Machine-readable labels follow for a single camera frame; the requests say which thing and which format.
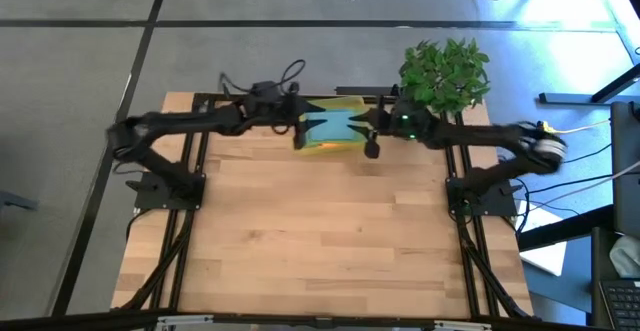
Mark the yellow power plug with cable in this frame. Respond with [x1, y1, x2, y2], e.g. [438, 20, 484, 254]
[537, 118, 612, 140]

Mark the dark grey monitor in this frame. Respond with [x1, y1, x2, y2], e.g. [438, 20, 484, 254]
[609, 100, 640, 238]

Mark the pale grey cloth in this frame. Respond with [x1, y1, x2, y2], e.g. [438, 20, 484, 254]
[609, 234, 640, 279]

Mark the black aluminium table frame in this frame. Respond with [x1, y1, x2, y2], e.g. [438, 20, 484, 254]
[112, 83, 539, 322]

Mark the black rail with silver brackets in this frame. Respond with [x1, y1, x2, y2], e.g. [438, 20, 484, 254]
[0, 309, 640, 331]

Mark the black desk leg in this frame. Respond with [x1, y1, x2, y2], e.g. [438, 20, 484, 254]
[538, 63, 640, 106]

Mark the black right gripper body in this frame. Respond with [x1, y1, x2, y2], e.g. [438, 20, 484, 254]
[368, 96, 434, 146]

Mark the black side desk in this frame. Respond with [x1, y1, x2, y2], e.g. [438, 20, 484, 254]
[517, 203, 640, 331]

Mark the green plant in black pot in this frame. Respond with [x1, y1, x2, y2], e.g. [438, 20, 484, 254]
[397, 38, 492, 122]

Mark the black keyboard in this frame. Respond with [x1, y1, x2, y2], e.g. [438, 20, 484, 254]
[598, 278, 640, 330]

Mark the thin black cable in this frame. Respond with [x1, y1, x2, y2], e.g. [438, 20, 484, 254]
[564, 143, 614, 165]

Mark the yellow translucent plastic bin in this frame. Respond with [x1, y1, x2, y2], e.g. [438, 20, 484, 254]
[293, 95, 372, 157]

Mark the teal microfiber towel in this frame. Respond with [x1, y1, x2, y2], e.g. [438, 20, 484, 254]
[304, 109, 369, 145]

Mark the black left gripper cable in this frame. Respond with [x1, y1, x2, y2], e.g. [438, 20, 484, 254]
[218, 59, 308, 97]

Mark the white cable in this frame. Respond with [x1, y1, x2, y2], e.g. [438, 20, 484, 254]
[544, 159, 640, 207]

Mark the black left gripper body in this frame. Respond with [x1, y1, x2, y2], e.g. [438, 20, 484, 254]
[243, 80, 304, 137]

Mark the dark grey floor object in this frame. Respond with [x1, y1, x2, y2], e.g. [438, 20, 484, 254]
[0, 188, 40, 212]

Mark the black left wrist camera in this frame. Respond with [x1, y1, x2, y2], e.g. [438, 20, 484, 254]
[292, 122, 308, 151]

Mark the white box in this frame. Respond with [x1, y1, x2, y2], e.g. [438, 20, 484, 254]
[517, 204, 569, 278]

